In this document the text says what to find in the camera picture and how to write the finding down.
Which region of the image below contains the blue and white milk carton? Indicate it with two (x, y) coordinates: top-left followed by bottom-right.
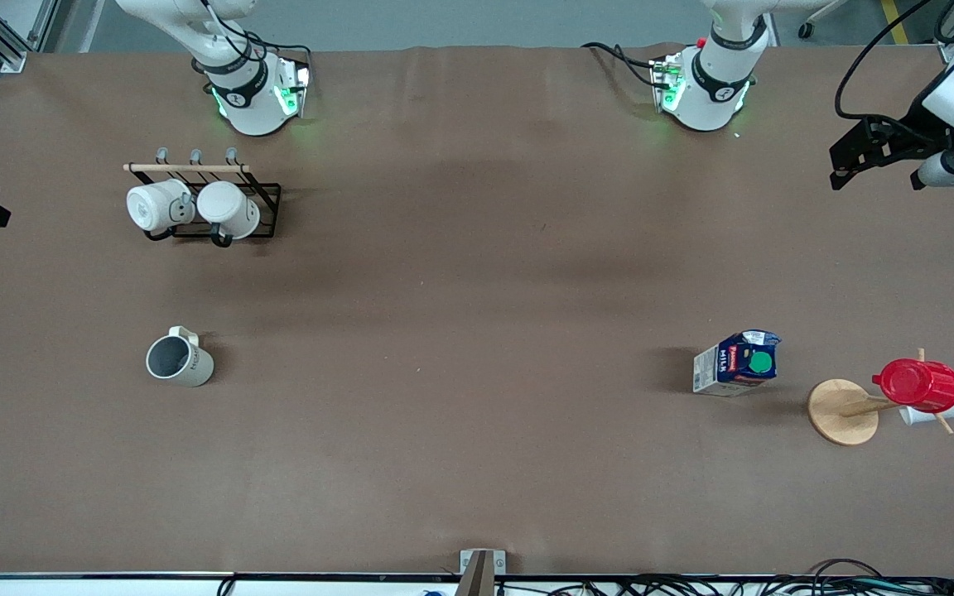
(692, 329), (783, 399)

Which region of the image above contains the cream mug with grey interior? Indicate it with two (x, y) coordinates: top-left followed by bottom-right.
(145, 325), (215, 389)

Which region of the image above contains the red plastic cup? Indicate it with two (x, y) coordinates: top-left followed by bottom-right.
(872, 358), (954, 414)

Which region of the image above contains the small white cup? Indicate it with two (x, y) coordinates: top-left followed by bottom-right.
(899, 402), (954, 428)

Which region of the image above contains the chair castor wheel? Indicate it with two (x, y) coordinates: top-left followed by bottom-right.
(798, 0), (846, 40)

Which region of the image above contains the white mug with dark print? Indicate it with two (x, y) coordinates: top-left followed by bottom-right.
(127, 179), (196, 234)

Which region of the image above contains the plain white mug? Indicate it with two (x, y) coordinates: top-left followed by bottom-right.
(196, 180), (262, 248)

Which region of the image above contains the wooden mug tree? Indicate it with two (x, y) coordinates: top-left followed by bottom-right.
(807, 348), (954, 448)

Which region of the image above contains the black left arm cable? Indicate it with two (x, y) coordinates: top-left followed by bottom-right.
(835, 0), (937, 123)

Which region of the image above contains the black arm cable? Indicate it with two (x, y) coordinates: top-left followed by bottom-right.
(835, 0), (937, 123)
(195, 0), (314, 84)

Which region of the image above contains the black left base cable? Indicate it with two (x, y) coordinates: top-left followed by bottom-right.
(581, 41), (662, 90)

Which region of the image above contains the black wire mug rack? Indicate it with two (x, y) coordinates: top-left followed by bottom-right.
(123, 147), (282, 248)

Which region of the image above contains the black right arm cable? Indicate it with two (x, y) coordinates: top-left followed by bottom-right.
(195, 0), (314, 84)

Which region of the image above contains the black cable bundle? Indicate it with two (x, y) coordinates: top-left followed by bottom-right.
(494, 559), (954, 596)

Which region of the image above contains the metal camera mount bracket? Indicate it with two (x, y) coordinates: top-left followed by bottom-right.
(460, 549), (507, 596)

